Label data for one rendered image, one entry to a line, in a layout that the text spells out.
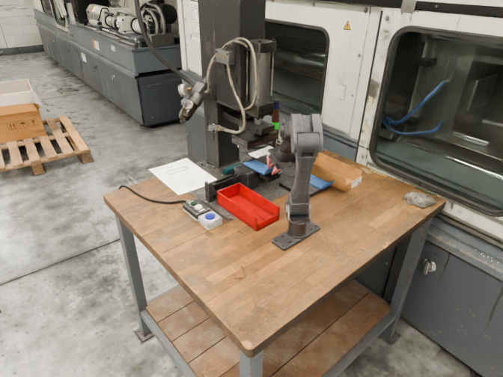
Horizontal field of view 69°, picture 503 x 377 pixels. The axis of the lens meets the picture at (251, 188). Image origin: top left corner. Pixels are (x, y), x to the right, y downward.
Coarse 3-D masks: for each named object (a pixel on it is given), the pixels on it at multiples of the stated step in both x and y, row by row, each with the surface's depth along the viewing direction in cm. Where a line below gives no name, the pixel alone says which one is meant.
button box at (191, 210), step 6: (120, 186) 167; (126, 186) 162; (144, 198) 153; (186, 204) 146; (186, 210) 145; (192, 210) 142; (198, 210) 142; (204, 210) 142; (210, 210) 144; (192, 216) 143
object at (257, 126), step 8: (224, 112) 165; (232, 112) 168; (240, 112) 167; (232, 120) 162; (240, 120) 157; (248, 120) 160; (256, 120) 152; (264, 120) 157; (248, 128) 155; (256, 128) 151; (264, 128) 150; (272, 128) 153; (232, 136) 154; (240, 136) 152; (248, 136) 152; (256, 136) 152; (264, 136) 153; (272, 136) 156; (240, 144) 152; (248, 144) 149; (256, 144) 152
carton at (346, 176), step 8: (320, 160) 181; (328, 160) 177; (336, 160) 173; (312, 168) 171; (320, 168) 167; (328, 168) 179; (336, 168) 175; (344, 168) 171; (352, 168) 167; (320, 176) 168; (328, 176) 165; (336, 176) 161; (344, 176) 172; (352, 176) 169; (360, 176) 165; (336, 184) 163; (344, 184) 159; (352, 184) 163
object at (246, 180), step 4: (236, 172) 162; (244, 176) 158; (252, 176) 158; (268, 176) 167; (272, 176) 167; (276, 176) 169; (240, 180) 162; (244, 180) 159; (248, 180) 157; (252, 180) 159; (256, 180) 161; (268, 180) 168; (272, 180) 169; (244, 184) 160; (248, 184) 158; (252, 184) 160; (256, 184) 162; (252, 188) 162
